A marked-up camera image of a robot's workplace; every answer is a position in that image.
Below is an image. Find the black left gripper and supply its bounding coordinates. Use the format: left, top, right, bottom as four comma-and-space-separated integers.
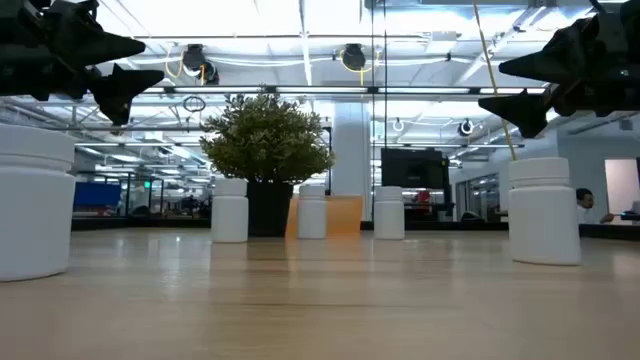
0, 0, 165, 126

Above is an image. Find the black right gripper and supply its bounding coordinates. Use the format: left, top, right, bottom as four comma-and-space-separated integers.
478, 0, 640, 139

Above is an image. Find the white plastic pill bottle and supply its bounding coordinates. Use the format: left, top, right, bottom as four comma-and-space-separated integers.
210, 178, 250, 244
507, 156, 583, 266
0, 123, 77, 283
297, 183, 329, 240
373, 185, 406, 241

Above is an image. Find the orange plastic basket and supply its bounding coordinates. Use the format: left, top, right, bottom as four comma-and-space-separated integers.
285, 194, 365, 238

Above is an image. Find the person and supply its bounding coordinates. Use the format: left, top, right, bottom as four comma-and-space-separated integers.
574, 187, 616, 225

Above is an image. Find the blue partition panel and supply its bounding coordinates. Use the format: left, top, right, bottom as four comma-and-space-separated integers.
73, 181, 123, 209

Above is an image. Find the black monitor screen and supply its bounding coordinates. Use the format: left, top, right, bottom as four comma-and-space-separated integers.
380, 147, 451, 191

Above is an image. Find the thin black vertical pole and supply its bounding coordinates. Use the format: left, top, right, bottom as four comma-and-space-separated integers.
370, 0, 376, 221
382, 0, 388, 147

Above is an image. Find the green artificial bushy plant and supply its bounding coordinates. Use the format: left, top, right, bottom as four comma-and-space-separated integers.
199, 92, 336, 186

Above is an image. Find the white building column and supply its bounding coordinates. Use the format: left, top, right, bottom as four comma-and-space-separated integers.
332, 102, 372, 221

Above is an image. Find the black plant pot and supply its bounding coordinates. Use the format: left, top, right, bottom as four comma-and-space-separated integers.
246, 180, 295, 238

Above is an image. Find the thin yellow hanging cable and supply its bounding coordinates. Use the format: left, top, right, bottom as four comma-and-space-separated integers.
472, 0, 518, 161

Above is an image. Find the black cable loop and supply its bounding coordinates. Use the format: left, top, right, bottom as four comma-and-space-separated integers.
182, 94, 207, 114

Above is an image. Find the black table border rail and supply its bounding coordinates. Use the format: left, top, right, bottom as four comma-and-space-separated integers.
72, 217, 640, 241

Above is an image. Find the black horizontal frame bar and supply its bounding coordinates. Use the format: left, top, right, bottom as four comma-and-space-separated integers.
139, 85, 547, 96

